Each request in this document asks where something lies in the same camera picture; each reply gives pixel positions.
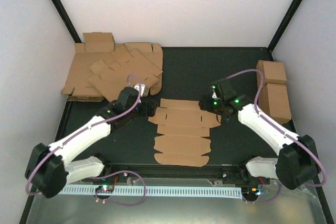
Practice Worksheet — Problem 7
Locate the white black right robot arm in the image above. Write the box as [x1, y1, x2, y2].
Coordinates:
[199, 78, 322, 190]

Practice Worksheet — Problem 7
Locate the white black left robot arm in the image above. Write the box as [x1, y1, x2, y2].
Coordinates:
[25, 84, 156, 198]

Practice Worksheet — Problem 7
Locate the folded cardboard box front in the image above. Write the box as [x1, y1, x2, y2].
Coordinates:
[259, 84, 291, 125]

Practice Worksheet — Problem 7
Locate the small folded cardboard box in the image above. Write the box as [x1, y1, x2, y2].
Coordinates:
[83, 32, 115, 53]

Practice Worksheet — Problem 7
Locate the loose top cardboard blank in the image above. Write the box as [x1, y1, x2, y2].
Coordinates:
[89, 47, 163, 101]

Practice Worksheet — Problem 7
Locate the stack of flat cardboard blanks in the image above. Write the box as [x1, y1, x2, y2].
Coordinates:
[61, 42, 163, 101]

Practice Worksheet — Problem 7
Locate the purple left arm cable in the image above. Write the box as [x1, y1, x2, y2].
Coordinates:
[24, 73, 144, 196]

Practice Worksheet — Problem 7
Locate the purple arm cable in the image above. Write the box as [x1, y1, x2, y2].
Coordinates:
[24, 73, 144, 196]
[225, 69, 328, 188]

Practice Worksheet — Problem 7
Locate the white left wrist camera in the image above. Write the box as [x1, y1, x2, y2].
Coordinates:
[133, 84, 149, 97]

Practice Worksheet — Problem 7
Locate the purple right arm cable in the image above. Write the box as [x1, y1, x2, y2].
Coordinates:
[225, 69, 328, 188]

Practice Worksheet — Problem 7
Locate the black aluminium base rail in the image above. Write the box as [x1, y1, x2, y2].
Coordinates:
[111, 164, 243, 179]

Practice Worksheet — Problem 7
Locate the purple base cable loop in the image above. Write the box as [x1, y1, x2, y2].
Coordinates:
[91, 170, 146, 206]

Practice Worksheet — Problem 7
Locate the light blue slotted cable duct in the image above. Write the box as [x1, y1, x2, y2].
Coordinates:
[60, 185, 242, 199]

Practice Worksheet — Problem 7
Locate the metal base plate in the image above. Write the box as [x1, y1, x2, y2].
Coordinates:
[25, 183, 326, 223]

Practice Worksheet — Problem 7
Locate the black left corner frame post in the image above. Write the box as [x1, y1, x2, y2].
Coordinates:
[51, 0, 82, 43]

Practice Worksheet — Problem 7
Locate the black corner frame post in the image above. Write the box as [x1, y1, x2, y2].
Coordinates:
[267, 0, 303, 53]
[51, 0, 82, 43]

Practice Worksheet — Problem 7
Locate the black right corner frame post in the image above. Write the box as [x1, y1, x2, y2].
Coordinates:
[267, 0, 303, 53]

